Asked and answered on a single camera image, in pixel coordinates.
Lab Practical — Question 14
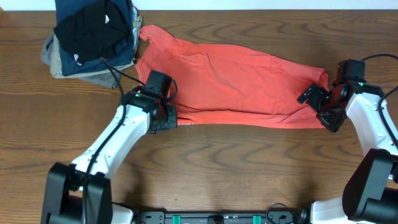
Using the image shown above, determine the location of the red orange t-shirt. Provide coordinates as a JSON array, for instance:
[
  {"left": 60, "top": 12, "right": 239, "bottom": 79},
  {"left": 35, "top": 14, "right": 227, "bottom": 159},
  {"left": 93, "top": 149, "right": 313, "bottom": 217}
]
[{"left": 136, "top": 25, "right": 328, "bottom": 129}]

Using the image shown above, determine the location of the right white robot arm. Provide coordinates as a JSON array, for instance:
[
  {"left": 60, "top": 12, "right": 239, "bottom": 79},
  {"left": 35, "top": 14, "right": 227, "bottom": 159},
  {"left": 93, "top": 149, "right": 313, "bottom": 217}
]
[{"left": 293, "top": 81, "right": 397, "bottom": 223}]

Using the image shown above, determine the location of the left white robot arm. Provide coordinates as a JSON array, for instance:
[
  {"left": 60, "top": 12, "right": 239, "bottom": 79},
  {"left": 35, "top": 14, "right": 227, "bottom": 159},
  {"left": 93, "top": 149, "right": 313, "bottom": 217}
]
[{"left": 40, "top": 91, "right": 177, "bottom": 223}]

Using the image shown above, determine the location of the black folded garment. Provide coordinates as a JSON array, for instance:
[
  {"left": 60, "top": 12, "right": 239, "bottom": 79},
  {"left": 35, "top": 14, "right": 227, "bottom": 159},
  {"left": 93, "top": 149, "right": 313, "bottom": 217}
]
[{"left": 54, "top": 0, "right": 131, "bottom": 64}]

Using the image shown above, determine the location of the grey khaki folded garment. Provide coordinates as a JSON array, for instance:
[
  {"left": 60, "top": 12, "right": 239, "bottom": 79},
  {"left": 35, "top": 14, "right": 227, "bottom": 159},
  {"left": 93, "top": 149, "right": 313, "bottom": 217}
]
[{"left": 41, "top": 7, "right": 142, "bottom": 89}]

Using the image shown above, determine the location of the navy blue folded garment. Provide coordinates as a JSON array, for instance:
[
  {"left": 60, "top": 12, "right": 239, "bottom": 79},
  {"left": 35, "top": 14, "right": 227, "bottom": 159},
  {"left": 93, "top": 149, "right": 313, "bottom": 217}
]
[{"left": 55, "top": 0, "right": 134, "bottom": 76}]

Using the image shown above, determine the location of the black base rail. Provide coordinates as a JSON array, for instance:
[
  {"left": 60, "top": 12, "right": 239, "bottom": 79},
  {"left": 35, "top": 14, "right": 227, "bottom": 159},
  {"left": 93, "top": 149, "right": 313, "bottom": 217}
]
[{"left": 132, "top": 208, "right": 310, "bottom": 224}]

